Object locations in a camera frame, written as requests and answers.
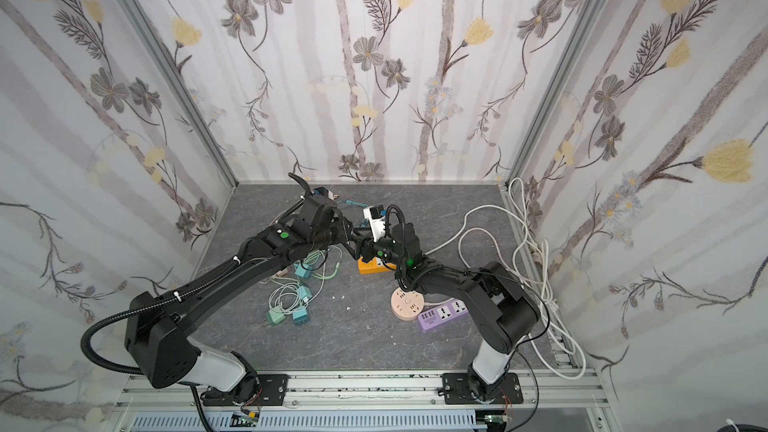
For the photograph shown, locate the teal charger adapter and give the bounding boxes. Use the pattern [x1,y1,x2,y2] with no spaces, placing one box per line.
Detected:
[294,262,312,280]
[297,285,313,305]
[291,307,310,326]

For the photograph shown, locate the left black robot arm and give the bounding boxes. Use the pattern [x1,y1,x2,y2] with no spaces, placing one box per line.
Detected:
[80,175,353,388]

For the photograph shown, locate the light green charger adapter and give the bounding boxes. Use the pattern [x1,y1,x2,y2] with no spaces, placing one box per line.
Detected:
[267,308,286,326]

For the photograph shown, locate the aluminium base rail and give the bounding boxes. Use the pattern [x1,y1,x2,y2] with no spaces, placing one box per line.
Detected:
[113,368,613,432]

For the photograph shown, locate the orange power strip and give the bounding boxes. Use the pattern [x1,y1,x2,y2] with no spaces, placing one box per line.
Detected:
[357,257,396,275]

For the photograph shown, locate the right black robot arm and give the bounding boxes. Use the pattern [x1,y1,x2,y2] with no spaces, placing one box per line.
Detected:
[350,223,541,402]

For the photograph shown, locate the purple power strip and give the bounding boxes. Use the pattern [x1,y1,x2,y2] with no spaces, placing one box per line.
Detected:
[417,299,469,332]

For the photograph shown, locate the light green charging cable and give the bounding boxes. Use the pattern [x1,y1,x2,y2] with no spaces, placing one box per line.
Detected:
[299,244,344,289]

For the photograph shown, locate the teal charging cable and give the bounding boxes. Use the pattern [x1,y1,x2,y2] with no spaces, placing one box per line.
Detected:
[335,199,367,229]

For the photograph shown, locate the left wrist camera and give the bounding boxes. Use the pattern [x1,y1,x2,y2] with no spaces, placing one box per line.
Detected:
[312,187,337,201]

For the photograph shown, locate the round pink power socket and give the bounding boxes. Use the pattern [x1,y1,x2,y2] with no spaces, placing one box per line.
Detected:
[390,288,425,322]

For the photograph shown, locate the white power strip cords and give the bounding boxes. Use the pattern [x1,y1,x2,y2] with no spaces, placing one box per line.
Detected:
[422,177,588,381]

